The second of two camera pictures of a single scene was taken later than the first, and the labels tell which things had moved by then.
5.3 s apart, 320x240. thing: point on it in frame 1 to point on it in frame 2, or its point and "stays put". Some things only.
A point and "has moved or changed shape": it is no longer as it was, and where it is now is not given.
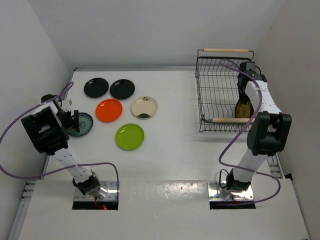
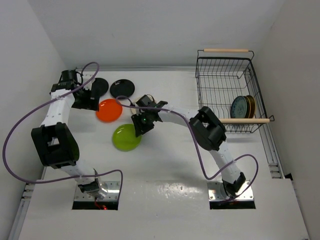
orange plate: x=108 y=110 stays put
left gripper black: x=68 y=124 to x=86 y=105
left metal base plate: x=111 y=187 stays put
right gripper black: x=243 y=98 to x=141 y=128
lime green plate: x=129 y=136 has moved or changed shape
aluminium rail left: x=17 y=226 stays put
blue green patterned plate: x=86 y=124 to x=238 y=107
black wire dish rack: x=217 y=73 stays put
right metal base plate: x=216 y=192 stays put
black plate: x=122 y=89 stays put
